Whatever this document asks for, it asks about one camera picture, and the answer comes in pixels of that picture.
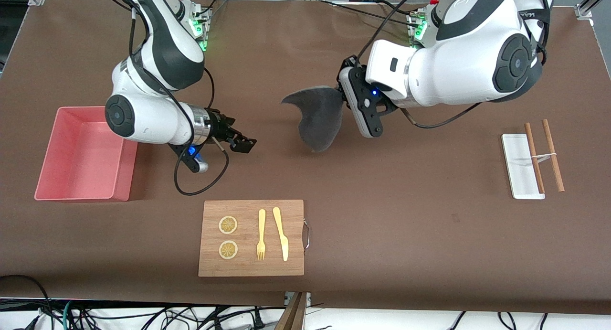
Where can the pink plastic bin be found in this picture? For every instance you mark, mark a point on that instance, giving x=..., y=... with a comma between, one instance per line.
x=81, y=163

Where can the large table cover sheet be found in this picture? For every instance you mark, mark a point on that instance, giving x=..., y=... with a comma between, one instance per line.
x=382, y=177

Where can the wooden cutting board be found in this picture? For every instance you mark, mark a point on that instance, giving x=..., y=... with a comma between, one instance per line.
x=248, y=268

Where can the grey microfibre cloth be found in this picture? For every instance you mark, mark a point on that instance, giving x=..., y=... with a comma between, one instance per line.
x=317, y=120

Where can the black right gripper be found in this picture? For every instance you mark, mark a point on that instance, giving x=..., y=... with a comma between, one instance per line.
x=218, y=125

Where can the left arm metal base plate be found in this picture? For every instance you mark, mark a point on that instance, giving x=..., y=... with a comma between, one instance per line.
x=413, y=46

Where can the yellow plastic knife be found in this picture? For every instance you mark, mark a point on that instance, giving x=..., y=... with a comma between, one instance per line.
x=281, y=234

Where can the yellow plastic fork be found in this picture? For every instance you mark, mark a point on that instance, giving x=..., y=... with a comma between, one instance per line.
x=261, y=225

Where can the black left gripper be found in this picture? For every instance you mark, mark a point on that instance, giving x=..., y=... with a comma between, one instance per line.
x=344, y=74

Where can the wooden post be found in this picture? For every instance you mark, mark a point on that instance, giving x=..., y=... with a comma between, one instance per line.
x=293, y=315

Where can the white band on sticks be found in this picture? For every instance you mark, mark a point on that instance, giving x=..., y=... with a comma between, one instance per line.
x=544, y=155

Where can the lemon slice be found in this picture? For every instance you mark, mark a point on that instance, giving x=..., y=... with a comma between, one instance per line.
x=227, y=225
x=228, y=250

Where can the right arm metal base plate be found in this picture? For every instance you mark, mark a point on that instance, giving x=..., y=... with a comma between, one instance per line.
x=206, y=24

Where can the white rectangular tray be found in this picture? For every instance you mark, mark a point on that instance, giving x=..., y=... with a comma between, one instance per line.
x=518, y=167

